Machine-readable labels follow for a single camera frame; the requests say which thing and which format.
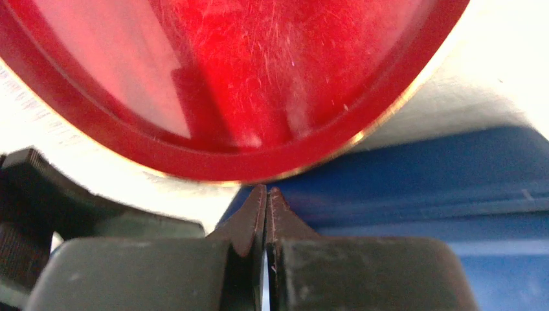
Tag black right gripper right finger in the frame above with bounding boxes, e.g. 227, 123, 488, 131
265, 188, 478, 310

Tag red round tray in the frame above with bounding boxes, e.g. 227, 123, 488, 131
1, 1, 468, 184

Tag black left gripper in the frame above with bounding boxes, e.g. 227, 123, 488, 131
1, 148, 205, 290

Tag blue tin lid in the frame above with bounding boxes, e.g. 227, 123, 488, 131
216, 125, 549, 311

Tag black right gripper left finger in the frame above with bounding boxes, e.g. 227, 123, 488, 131
25, 185, 267, 310

